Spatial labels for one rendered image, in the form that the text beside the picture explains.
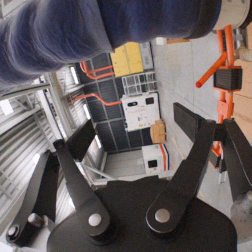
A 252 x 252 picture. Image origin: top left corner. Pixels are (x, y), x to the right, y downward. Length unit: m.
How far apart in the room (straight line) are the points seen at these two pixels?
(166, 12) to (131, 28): 0.09
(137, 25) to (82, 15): 0.13
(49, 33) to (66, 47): 0.05
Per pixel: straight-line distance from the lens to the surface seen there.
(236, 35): 0.53
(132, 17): 0.33
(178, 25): 0.37
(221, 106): 0.53
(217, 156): 0.60
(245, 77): 0.84
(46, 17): 0.35
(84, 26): 0.33
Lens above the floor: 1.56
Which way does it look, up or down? 6 degrees up
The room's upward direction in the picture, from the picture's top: 100 degrees counter-clockwise
